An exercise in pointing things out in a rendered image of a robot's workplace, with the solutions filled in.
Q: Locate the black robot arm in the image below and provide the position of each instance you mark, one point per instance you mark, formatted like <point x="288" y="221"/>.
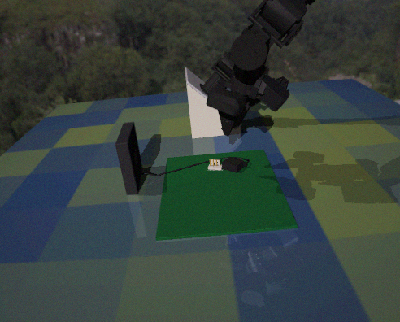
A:
<point x="250" y="50"/>

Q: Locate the green circuit board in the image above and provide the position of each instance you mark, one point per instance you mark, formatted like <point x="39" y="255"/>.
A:
<point x="206" y="200"/>

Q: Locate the black fan plug with cable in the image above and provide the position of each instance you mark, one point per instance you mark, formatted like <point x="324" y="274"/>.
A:
<point x="232" y="164"/>

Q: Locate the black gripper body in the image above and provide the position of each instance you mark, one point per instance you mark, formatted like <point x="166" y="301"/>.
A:
<point x="241" y="82"/>

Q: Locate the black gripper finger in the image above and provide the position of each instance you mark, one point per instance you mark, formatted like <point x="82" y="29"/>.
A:
<point x="249" y="104"/>
<point x="228" y="121"/>

